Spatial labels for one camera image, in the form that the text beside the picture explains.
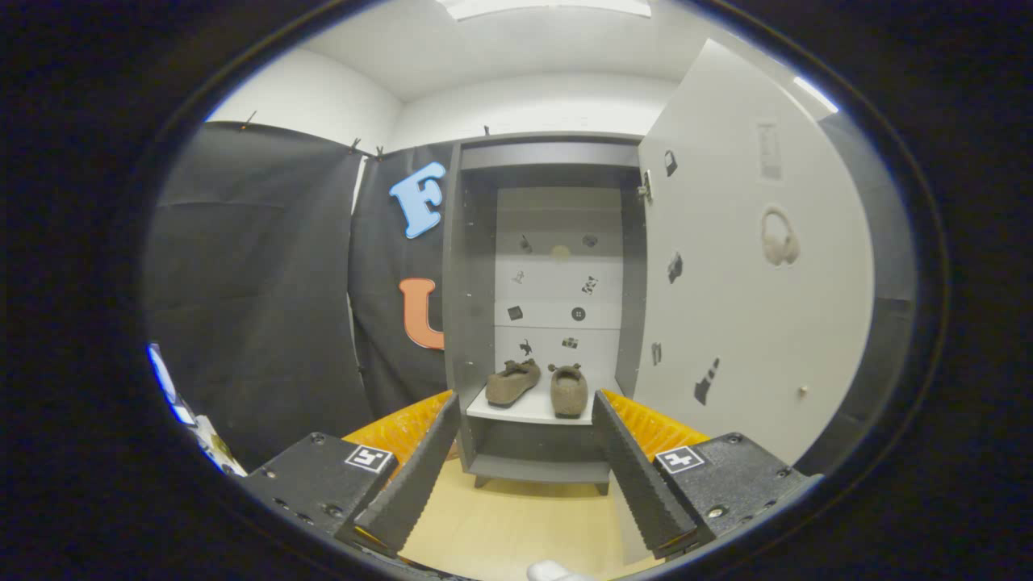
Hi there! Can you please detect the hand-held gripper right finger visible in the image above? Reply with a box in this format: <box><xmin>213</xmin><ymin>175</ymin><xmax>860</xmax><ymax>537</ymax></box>
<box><xmin>592</xmin><ymin>389</ymin><xmax>824</xmax><ymax>560</ymax></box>

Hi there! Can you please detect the light grey shoe cabinet door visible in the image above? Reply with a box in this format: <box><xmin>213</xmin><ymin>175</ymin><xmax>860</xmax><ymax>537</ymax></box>
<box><xmin>613</xmin><ymin>39</ymin><xmax>876</xmax><ymax>566</ymax></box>

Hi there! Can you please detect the brown fuzzy shoe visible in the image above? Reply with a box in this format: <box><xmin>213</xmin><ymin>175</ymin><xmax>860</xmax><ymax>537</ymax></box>
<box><xmin>549</xmin><ymin>363</ymin><xmax>589</xmax><ymax>419</ymax></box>
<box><xmin>486</xmin><ymin>358</ymin><xmax>542</xmax><ymax>408</ymax></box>

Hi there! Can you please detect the white patterned object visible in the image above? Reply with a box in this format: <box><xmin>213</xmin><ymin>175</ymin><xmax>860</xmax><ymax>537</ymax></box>
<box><xmin>196</xmin><ymin>416</ymin><xmax>247</xmax><ymax>477</ymax></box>

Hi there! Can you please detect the blue lit device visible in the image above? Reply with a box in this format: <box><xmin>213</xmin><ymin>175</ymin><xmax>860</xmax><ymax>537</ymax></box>
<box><xmin>148</xmin><ymin>343</ymin><xmax>197</xmax><ymax>426</ymax></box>

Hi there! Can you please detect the white ceiling light panel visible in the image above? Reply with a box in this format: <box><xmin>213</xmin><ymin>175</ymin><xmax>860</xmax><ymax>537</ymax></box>
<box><xmin>793</xmin><ymin>76</ymin><xmax>840</xmax><ymax>114</ymax></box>
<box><xmin>436</xmin><ymin>0</ymin><xmax>653</xmax><ymax>21</ymax></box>

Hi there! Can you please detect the dark grey shoe cabinet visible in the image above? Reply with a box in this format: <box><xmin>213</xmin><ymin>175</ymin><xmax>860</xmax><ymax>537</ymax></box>
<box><xmin>442</xmin><ymin>133</ymin><xmax>650</xmax><ymax>495</ymax></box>

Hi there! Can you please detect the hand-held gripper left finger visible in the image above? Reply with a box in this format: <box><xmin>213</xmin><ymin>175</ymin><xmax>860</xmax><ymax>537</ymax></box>
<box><xmin>242</xmin><ymin>391</ymin><xmax>461</xmax><ymax>559</ymax></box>

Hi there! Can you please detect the black backdrop cloth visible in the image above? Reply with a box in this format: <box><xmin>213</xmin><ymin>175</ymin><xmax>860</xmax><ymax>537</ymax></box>
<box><xmin>144</xmin><ymin>113</ymin><xmax>918</xmax><ymax>477</ymax></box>

